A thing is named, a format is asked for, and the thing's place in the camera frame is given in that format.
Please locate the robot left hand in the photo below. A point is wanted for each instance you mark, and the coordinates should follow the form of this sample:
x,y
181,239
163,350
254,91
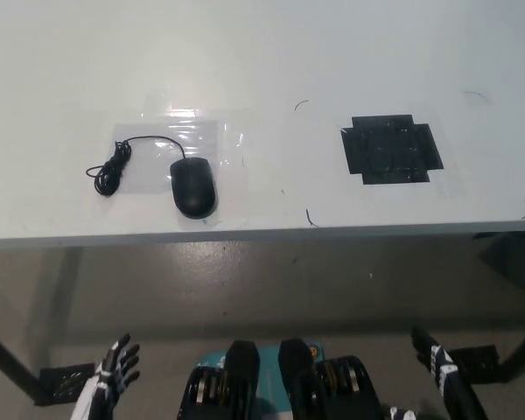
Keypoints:
x,y
114,372

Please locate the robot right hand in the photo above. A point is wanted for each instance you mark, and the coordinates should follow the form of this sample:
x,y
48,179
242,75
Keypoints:
x,y
450,376

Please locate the black computer mouse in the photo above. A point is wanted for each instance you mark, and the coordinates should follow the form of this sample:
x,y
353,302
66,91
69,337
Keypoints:
x,y
193,188

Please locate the black table leg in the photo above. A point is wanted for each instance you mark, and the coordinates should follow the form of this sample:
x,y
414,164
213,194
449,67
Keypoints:
x,y
9,359
522,350

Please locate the black tape square patch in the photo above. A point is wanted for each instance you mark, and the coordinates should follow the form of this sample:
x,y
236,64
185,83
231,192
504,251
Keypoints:
x,y
391,151

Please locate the clear plastic tape sheet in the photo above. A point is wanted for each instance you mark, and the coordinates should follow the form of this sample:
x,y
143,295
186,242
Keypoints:
x,y
192,131

